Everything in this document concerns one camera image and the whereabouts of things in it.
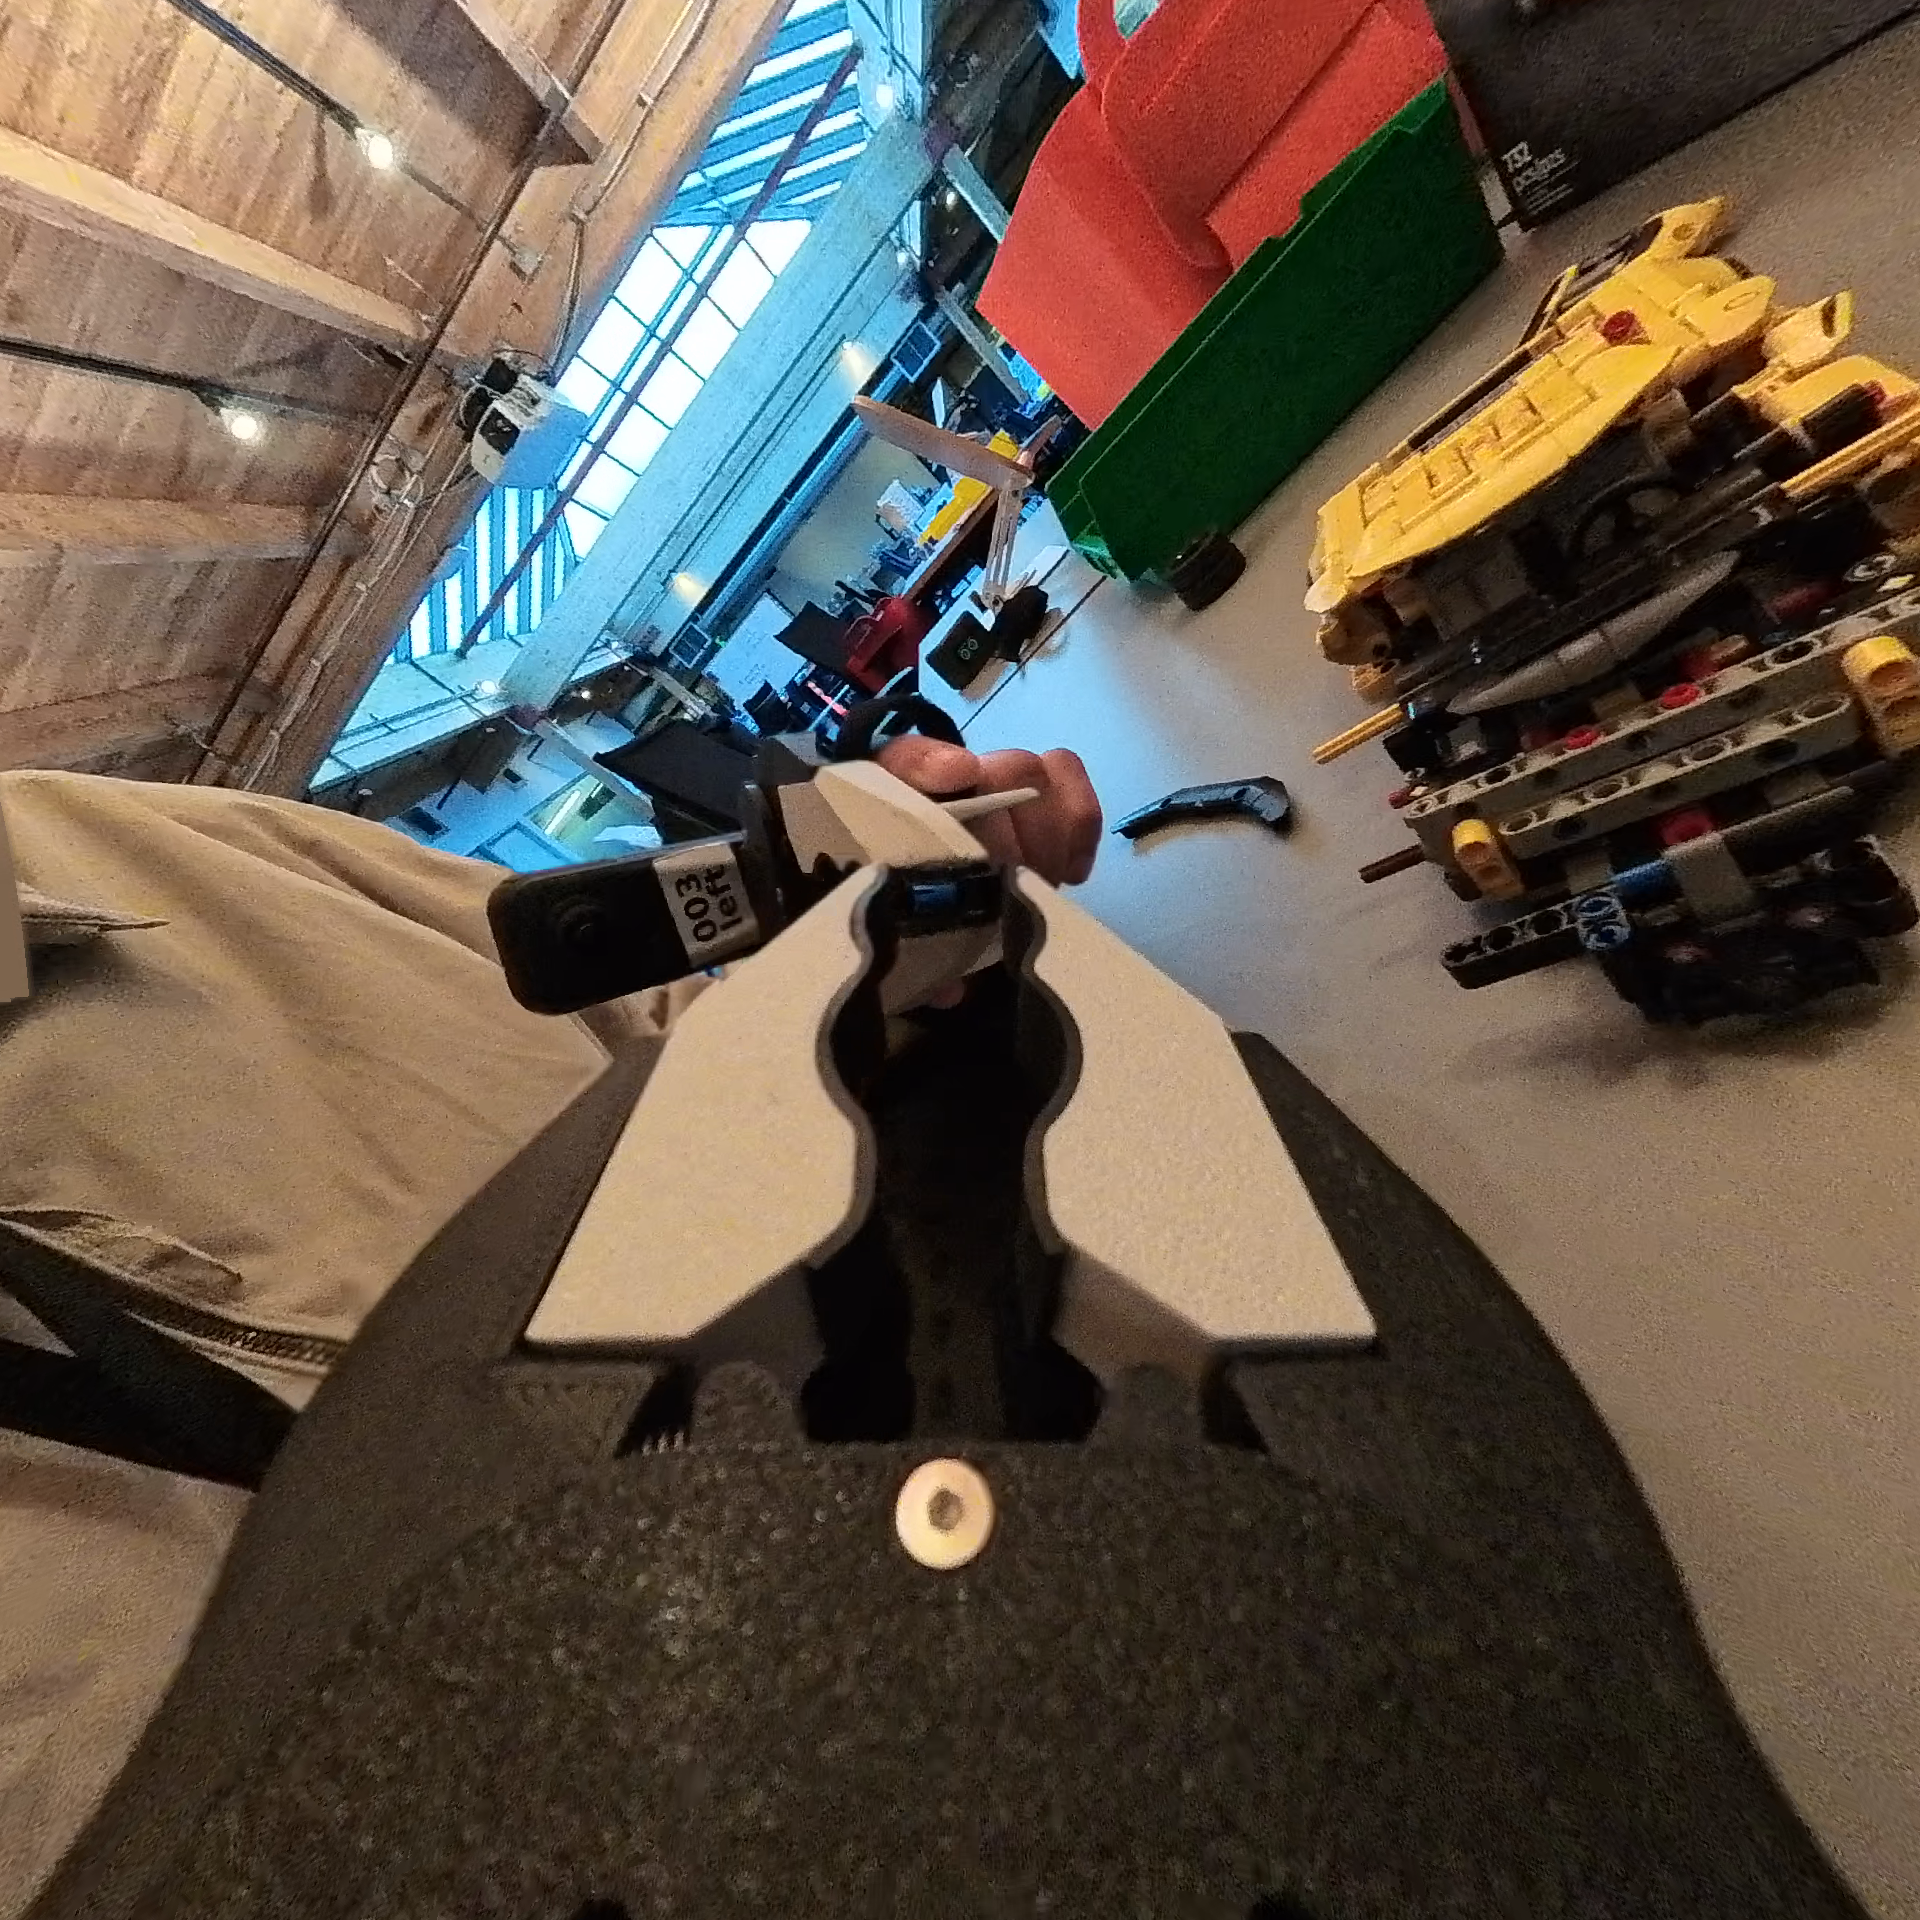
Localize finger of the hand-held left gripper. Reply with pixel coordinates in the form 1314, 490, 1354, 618
778, 757, 995, 882
877, 870, 1010, 1020

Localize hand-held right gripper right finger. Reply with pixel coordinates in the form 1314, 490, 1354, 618
1000, 873, 1379, 1378

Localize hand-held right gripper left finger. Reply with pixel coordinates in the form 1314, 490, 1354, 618
525, 862, 887, 1368

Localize small dark brick assembly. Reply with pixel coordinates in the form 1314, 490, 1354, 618
877, 862, 1004, 936

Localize person's left forearm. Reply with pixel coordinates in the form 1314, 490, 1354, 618
269, 796, 714, 1081

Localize white articulated desk lamp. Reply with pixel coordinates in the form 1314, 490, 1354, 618
853, 393, 1068, 662

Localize grey desk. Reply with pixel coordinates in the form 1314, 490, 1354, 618
959, 141, 1920, 1920

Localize person's left hand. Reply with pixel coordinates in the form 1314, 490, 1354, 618
874, 738, 1104, 890

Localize black office chair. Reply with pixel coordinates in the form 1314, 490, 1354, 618
596, 724, 782, 865

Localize red chair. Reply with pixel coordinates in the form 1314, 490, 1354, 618
838, 593, 916, 693

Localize black curved brick piece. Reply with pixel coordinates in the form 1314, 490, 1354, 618
1112, 776, 1296, 841

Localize ceiling mounted device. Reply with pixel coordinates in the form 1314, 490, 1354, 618
456, 356, 554, 483

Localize red felt bag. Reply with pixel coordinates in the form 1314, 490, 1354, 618
975, 0, 1453, 429

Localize green plastic bin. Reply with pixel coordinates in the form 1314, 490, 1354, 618
1044, 75, 1506, 586

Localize yellow toy brick car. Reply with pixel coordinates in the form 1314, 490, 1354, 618
1304, 195, 1920, 1029

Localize black toy set box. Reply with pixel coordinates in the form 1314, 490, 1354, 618
1423, 0, 1920, 234

